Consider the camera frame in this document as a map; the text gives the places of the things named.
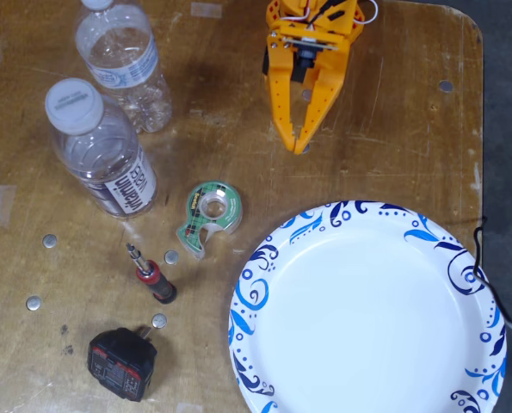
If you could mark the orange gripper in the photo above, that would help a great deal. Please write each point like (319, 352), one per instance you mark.
(280, 92)

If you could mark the small clear water bottle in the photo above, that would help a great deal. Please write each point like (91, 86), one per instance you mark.
(122, 56)

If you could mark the vitamin water bottle white cap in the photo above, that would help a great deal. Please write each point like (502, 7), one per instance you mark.
(96, 146)

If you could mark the white blue floral paper plate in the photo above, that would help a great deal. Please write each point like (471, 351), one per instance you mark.
(359, 310)

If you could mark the clear tape strip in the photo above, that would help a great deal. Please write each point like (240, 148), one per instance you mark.
(189, 408)
(206, 10)
(2, 206)

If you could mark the green tape dispenser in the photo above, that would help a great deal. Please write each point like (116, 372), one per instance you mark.
(195, 202)

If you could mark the silver coin cell battery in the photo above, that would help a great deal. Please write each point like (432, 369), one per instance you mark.
(171, 257)
(49, 241)
(159, 320)
(33, 303)

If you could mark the red black screwdriver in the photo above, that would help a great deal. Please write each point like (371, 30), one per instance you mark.
(158, 284)

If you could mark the black gripper camera module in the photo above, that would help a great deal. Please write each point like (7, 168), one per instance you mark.
(303, 58)

